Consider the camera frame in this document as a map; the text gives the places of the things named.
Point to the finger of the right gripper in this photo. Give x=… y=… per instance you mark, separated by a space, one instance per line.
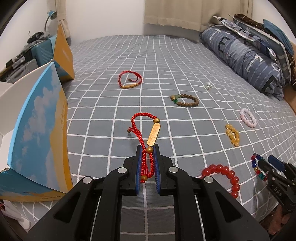
x=279 y=165
x=266 y=167

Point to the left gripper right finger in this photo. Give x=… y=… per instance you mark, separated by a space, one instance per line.
x=156 y=169

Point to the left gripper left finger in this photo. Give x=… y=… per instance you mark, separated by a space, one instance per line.
x=139 y=166

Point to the red cord bracelet gold bar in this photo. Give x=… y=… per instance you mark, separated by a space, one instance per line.
x=147 y=160

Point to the wooden headboard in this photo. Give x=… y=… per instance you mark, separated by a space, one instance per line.
x=290 y=95

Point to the small pearl ornament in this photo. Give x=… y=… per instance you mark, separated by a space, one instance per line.
x=208 y=86

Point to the blue sky printed box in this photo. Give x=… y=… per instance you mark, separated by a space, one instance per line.
x=34 y=155

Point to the folded blue grey quilt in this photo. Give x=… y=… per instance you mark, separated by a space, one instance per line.
x=247 y=61

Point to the stack of pillows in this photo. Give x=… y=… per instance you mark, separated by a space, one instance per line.
x=268 y=38

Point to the orange box lid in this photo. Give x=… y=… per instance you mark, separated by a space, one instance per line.
x=63 y=58

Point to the teal storage box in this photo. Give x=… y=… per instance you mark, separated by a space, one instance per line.
x=43 y=52

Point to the teal desk lamp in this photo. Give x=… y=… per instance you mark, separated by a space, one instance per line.
x=51 y=22

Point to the side curtain beige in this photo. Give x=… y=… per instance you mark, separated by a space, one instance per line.
x=60 y=7

